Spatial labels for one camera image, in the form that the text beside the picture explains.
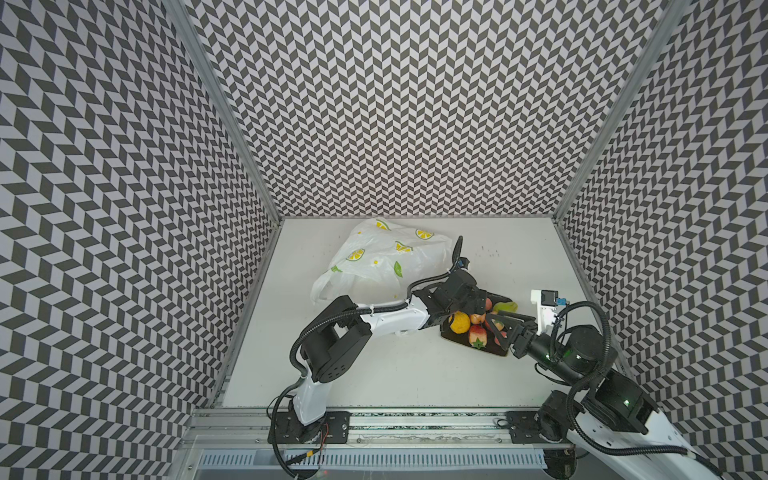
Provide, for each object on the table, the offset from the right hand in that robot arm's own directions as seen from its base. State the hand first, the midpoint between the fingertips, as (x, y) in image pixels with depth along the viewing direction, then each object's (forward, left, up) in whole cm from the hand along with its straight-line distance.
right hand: (490, 327), depth 66 cm
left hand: (+16, -1, -13) cm, 20 cm away
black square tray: (+8, +5, -18) cm, 20 cm away
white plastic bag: (+25, +26, -8) cm, 37 cm away
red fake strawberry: (+5, -1, -17) cm, 18 cm away
